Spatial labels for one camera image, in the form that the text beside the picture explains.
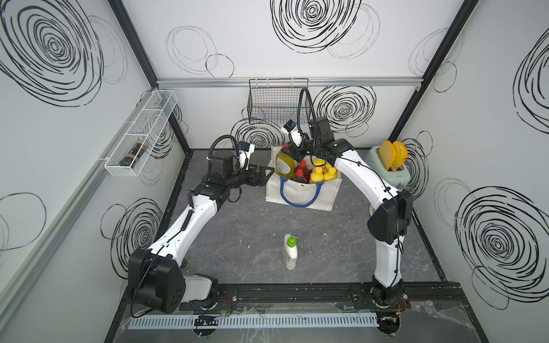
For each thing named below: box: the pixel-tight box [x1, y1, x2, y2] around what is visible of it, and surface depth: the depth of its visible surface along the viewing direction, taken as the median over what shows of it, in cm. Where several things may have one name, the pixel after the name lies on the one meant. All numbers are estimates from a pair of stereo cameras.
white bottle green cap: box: [282, 233, 299, 271], surface depth 72 cm
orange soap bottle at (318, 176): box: [310, 166, 324, 183], surface depth 86 cm
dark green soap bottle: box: [291, 168, 306, 183], surface depth 90 cm
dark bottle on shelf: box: [119, 136, 148, 169], surface depth 68 cm
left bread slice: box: [378, 140, 396, 171], surface depth 93 cm
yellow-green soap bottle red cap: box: [275, 143, 296, 179], surface depth 91 cm
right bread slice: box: [392, 140, 408, 171], surface depth 91 cm
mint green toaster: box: [365, 145, 411, 190], surface depth 93 cm
